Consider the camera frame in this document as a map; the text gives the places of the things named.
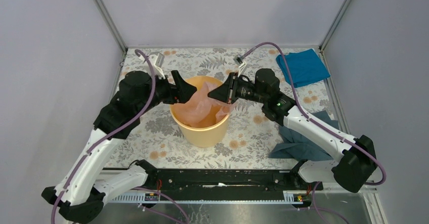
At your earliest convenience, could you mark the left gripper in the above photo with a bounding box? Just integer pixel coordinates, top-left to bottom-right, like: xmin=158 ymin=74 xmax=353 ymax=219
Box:
xmin=136 ymin=69 xmax=197 ymax=115

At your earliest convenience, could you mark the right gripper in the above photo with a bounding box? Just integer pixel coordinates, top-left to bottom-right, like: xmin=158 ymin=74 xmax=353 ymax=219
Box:
xmin=207 ymin=72 xmax=267 ymax=104

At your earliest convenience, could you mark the pink plastic trash bag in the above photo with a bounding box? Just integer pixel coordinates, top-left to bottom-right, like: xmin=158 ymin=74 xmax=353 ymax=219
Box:
xmin=172 ymin=82 xmax=235 ymax=128

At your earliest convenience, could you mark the yellow trash bin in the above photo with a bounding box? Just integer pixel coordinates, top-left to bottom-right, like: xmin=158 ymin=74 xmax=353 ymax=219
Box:
xmin=170 ymin=76 xmax=235 ymax=148

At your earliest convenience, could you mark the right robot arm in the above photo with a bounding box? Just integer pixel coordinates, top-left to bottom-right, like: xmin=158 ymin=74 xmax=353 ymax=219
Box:
xmin=207 ymin=68 xmax=377 ymax=193

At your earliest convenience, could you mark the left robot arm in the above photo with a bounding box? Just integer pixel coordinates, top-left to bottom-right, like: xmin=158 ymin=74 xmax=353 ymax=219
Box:
xmin=42 ymin=70 xmax=197 ymax=223

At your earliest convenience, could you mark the bright blue cloth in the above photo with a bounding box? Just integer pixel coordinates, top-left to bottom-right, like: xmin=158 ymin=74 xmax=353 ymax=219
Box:
xmin=276 ymin=49 xmax=330 ymax=88

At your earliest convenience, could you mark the grey-blue cloth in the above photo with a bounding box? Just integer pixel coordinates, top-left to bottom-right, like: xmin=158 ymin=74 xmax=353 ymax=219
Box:
xmin=268 ymin=126 xmax=333 ymax=161

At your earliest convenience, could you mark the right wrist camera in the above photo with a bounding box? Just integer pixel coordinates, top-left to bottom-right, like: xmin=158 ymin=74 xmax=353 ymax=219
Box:
xmin=233 ymin=55 xmax=247 ymax=76

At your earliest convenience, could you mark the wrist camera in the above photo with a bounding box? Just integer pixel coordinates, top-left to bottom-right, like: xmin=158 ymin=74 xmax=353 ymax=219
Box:
xmin=233 ymin=55 xmax=247 ymax=76
xmin=148 ymin=52 xmax=166 ymax=79

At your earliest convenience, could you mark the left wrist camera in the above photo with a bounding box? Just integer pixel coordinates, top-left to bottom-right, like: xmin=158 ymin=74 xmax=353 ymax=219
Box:
xmin=148 ymin=52 xmax=166 ymax=79

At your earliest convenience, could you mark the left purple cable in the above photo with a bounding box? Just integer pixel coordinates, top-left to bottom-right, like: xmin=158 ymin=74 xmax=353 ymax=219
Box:
xmin=50 ymin=49 xmax=190 ymax=224

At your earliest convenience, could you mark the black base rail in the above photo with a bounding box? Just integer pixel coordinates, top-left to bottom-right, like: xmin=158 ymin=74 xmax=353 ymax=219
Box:
xmin=134 ymin=160 xmax=323 ymax=201

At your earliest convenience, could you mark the aluminium frame post left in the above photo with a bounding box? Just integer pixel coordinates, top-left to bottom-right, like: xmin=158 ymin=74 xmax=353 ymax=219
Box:
xmin=93 ymin=0 xmax=127 ymax=55

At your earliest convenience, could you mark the aluminium frame post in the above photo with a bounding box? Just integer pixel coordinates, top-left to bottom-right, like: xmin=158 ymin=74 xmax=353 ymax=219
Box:
xmin=93 ymin=0 xmax=127 ymax=55
xmin=319 ymin=0 xmax=353 ymax=51

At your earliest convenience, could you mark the aluminium frame post right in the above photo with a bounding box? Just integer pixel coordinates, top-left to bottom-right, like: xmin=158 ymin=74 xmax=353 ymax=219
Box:
xmin=319 ymin=0 xmax=353 ymax=51

